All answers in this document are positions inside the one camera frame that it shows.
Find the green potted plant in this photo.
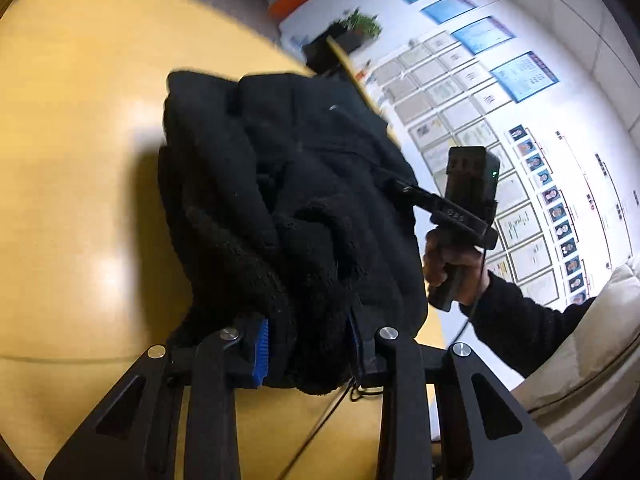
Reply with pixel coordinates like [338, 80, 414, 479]
[332, 7, 384, 41]

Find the person's right hand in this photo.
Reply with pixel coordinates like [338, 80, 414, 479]
[422, 227, 494, 307]

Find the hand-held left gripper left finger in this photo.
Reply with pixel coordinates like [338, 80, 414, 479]
[44, 317, 271, 480]

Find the wall of framed notices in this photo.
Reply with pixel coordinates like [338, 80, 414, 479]
[372, 30, 562, 312]

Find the black cabinet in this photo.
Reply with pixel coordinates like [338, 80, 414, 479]
[302, 34, 362, 76]

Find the person's right forearm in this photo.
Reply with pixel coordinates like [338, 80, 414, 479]
[457, 270, 599, 379]

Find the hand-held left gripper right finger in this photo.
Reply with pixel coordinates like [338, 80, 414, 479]
[349, 309, 571, 480]

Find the black fleece zip jacket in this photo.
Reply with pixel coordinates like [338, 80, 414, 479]
[157, 70, 429, 397]

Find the person's beige coat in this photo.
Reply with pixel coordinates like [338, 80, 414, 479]
[512, 257, 640, 480]

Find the thin black cable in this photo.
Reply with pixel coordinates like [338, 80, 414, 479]
[279, 384, 363, 480]

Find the narrow wooden side table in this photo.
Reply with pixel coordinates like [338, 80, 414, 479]
[325, 35, 401, 149]

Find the portrait photo wall chart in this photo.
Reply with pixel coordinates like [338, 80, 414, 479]
[507, 124, 632, 307]

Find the row of blue wall posters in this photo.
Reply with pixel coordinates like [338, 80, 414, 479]
[359, 0, 561, 104]

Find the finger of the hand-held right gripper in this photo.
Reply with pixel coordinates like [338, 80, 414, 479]
[385, 176, 444, 214]

